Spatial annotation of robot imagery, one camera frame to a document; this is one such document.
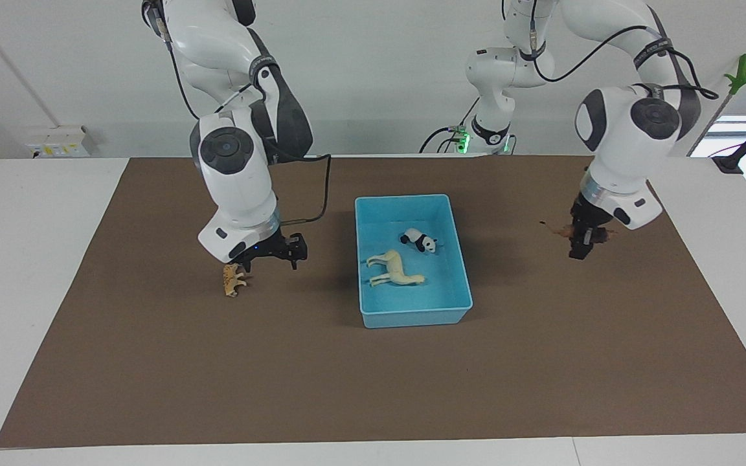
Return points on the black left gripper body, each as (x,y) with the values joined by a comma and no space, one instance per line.
(588,217)

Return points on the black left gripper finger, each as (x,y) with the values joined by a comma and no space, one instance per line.
(599,235)
(579,249)

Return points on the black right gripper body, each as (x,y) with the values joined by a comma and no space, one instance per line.
(272,246)

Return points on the tan spotted animal toy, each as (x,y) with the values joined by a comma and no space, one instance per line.
(232,282)

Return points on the brown lion toy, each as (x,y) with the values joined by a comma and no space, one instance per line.
(566,230)

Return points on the cream llama toy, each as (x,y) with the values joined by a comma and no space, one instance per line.
(399,269)

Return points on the black and white panda toy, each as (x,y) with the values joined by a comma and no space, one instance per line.
(412,234)

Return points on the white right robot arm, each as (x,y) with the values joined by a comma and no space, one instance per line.
(237,181)

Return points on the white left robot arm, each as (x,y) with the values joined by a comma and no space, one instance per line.
(619,129)

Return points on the light blue storage box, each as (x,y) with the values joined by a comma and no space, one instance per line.
(444,291)

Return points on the brown table mat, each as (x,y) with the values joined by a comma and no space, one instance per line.
(282,375)

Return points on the green tipped pole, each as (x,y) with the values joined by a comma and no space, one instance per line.
(741,71)

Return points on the white wall socket box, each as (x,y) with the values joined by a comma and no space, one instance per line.
(59,142)

